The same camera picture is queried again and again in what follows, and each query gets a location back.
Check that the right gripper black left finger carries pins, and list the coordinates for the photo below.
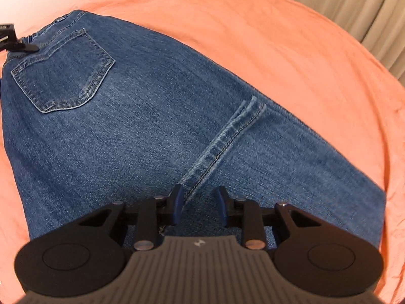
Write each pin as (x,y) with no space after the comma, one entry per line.
(149,215)

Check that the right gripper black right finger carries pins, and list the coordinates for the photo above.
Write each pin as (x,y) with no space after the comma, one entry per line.
(259,225)

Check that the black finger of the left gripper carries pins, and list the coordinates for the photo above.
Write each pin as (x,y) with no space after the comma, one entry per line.
(19,46)

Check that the blue denim jeans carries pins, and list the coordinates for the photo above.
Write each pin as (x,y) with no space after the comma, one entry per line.
(107,111)

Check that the orange bed sheet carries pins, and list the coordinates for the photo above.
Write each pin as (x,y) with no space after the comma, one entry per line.
(302,61)

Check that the beige pleated curtain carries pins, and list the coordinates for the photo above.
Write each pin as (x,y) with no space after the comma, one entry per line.
(377,24)

